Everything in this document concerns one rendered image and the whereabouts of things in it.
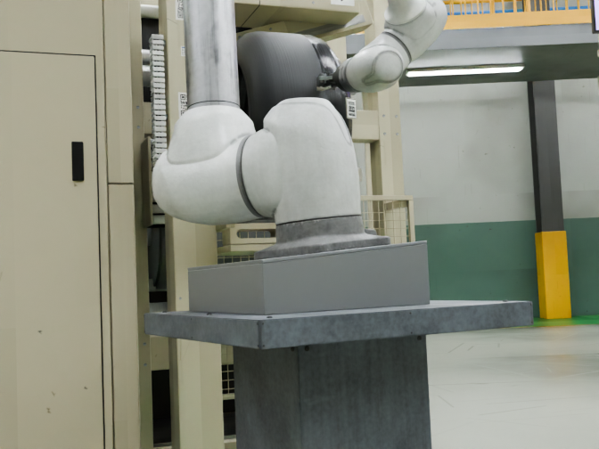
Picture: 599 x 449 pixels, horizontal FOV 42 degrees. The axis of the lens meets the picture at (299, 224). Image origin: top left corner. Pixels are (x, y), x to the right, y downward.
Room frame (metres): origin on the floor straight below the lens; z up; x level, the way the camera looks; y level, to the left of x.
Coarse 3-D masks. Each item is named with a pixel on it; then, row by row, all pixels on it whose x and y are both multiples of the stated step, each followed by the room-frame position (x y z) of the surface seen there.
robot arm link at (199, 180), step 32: (192, 0) 1.46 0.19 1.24; (224, 0) 1.47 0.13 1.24; (192, 32) 1.46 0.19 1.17; (224, 32) 1.46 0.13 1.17; (192, 64) 1.46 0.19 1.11; (224, 64) 1.45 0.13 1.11; (192, 96) 1.45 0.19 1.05; (224, 96) 1.45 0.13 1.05; (192, 128) 1.41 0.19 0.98; (224, 128) 1.41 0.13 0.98; (160, 160) 1.46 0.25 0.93; (192, 160) 1.41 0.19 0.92; (224, 160) 1.38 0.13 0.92; (160, 192) 1.45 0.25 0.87; (192, 192) 1.41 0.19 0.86; (224, 192) 1.39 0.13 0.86
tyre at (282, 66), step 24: (240, 48) 2.29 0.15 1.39; (264, 48) 2.21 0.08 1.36; (288, 48) 2.23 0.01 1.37; (312, 48) 2.26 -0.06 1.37; (240, 72) 2.58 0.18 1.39; (264, 72) 2.18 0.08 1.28; (288, 72) 2.18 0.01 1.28; (312, 72) 2.21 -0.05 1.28; (240, 96) 2.65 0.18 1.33; (264, 96) 2.16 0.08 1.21; (288, 96) 2.16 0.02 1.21; (312, 96) 2.19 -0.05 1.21; (336, 96) 2.21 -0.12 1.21
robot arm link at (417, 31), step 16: (400, 0) 1.79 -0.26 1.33; (416, 0) 1.81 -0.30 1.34; (432, 0) 1.85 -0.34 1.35; (384, 16) 1.85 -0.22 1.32; (400, 16) 1.81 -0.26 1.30; (416, 16) 1.80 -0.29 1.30; (432, 16) 1.83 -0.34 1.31; (400, 32) 1.83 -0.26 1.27; (416, 32) 1.82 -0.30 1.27; (432, 32) 1.85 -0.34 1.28; (416, 48) 1.85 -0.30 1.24
